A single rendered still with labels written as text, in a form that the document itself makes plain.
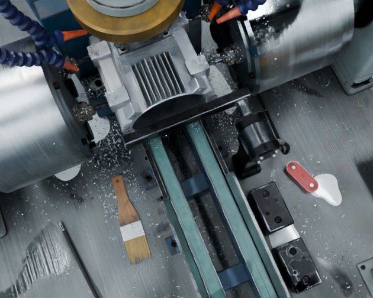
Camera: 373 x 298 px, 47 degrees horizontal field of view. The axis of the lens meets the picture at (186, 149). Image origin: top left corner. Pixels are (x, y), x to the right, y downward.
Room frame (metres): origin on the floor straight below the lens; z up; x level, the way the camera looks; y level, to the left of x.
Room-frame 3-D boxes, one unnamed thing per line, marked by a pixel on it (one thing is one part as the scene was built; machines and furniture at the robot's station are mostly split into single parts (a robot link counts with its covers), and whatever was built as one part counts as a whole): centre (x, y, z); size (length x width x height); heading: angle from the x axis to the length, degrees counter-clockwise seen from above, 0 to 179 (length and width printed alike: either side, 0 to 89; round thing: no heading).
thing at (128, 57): (0.42, 0.06, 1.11); 0.12 x 0.11 x 0.07; 16
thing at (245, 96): (0.28, -0.01, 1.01); 0.26 x 0.04 x 0.03; 106
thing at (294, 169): (0.18, -0.26, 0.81); 0.09 x 0.03 x 0.02; 36
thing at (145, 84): (0.38, 0.05, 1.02); 0.20 x 0.19 x 0.19; 16
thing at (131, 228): (0.13, 0.15, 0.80); 0.21 x 0.05 x 0.01; 12
